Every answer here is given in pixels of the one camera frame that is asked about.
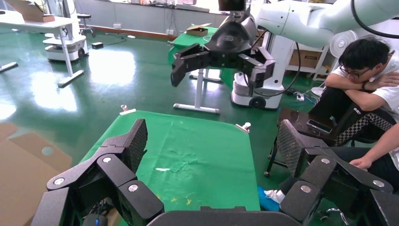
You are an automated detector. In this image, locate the open brown cardboard box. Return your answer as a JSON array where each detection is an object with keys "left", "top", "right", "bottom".
[{"left": 0, "top": 122, "right": 73, "bottom": 226}]

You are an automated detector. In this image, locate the bare folded forearm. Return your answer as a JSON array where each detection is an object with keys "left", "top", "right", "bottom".
[{"left": 344, "top": 88, "right": 392, "bottom": 112}]

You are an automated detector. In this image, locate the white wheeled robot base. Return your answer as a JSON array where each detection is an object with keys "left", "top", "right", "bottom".
[
  {"left": 43, "top": 0, "right": 90, "bottom": 62},
  {"left": 231, "top": 31, "right": 302, "bottom": 110}
]

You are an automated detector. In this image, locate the black smartphone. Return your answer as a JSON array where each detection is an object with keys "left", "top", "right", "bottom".
[{"left": 306, "top": 119, "right": 333, "bottom": 134}]

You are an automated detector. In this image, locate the hand of person in trousers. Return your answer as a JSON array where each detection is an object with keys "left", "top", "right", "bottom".
[{"left": 349, "top": 157, "right": 374, "bottom": 170}]

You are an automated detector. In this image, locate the dark small stool table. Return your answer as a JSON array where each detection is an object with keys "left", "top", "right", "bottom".
[{"left": 264, "top": 107, "right": 339, "bottom": 178}]

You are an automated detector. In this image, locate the white shelf unit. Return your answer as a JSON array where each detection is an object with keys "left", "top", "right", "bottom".
[{"left": 287, "top": 40, "right": 339, "bottom": 82}]

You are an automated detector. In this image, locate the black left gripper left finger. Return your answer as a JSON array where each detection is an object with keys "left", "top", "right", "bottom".
[{"left": 31, "top": 118, "right": 164, "bottom": 226}]

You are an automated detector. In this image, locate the white desk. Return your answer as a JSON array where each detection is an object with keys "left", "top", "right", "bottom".
[{"left": 0, "top": 9, "right": 85, "bottom": 89}]

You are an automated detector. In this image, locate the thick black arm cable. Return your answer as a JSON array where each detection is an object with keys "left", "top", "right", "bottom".
[{"left": 351, "top": 0, "right": 399, "bottom": 40}]

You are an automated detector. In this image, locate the hand of person with glasses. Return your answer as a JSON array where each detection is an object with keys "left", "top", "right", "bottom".
[{"left": 371, "top": 72, "right": 399, "bottom": 89}]

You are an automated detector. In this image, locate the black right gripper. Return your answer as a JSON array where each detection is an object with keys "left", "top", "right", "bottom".
[{"left": 170, "top": 14, "right": 277, "bottom": 94}]

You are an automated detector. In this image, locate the small open cardboard box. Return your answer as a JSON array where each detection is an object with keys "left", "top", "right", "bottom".
[{"left": 186, "top": 23, "right": 213, "bottom": 37}]

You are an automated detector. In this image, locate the silver cloth clamp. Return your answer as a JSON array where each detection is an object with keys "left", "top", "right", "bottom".
[
  {"left": 119, "top": 105, "right": 137, "bottom": 116},
  {"left": 235, "top": 122, "right": 252, "bottom": 134}
]

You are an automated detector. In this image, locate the black round stool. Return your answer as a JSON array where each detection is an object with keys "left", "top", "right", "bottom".
[{"left": 76, "top": 13, "right": 95, "bottom": 37}]

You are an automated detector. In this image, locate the white standing fan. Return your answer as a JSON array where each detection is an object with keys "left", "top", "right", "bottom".
[{"left": 311, "top": 30, "right": 359, "bottom": 97}]

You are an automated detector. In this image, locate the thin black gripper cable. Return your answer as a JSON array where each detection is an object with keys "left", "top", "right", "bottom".
[{"left": 252, "top": 29, "right": 302, "bottom": 98}]

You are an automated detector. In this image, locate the white table foot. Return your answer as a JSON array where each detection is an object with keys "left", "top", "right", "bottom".
[{"left": 0, "top": 61, "right": 19, "bottom": 74}]

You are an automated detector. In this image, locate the bare forearm with watch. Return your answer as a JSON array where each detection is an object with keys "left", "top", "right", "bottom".
[{"left": 324, "top": 73, "right": 375, "bottom": 92}]

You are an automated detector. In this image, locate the white and blue shoe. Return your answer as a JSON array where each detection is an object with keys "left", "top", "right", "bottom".
[{"left": 257, "top": 186, "right": 286, "bottom": 213}]

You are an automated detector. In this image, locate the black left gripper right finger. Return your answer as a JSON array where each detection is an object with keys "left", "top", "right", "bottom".
[{"left": 277, "top": 119, "right": 399, "bottom": 226}]

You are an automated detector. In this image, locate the table with green cloth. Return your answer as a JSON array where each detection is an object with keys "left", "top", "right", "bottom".
[{"left": 168, "top": 25, "right": 225, "bottom": 114}]

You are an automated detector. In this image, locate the large brown cardboard box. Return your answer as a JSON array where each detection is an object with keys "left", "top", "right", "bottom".
[{"left": 3, "top": 0, "right": 56, "bottom": 24}]

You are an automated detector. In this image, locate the green tablecloth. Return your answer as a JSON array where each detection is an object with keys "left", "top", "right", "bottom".
[{"left": 79, "top": 111, "right": 261, "bottom": 226}]

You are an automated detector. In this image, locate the seated person with glasses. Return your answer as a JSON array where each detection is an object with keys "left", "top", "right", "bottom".
[{"left": 308, "top": 37, "right": 399, "bottom": 147}]

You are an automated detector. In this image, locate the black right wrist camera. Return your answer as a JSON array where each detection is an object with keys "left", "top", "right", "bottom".
[{"left": 217, "top": 0, "right": 247, "bottom": 12}]

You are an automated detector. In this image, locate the person in black trousers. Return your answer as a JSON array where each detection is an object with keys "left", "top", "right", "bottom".
[{"left": 279, "top": 123, "right": 399, "bottom": 207}]

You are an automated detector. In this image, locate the bare outstretched forearm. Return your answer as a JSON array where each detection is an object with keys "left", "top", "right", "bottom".
[{"left": 358, "top": 123, "right": 399, "bottom": 164}]

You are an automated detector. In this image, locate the printed cardboard box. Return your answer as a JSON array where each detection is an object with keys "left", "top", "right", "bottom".
[{"left": 290, "top": 49, "right": 322, "bottom": 69}]

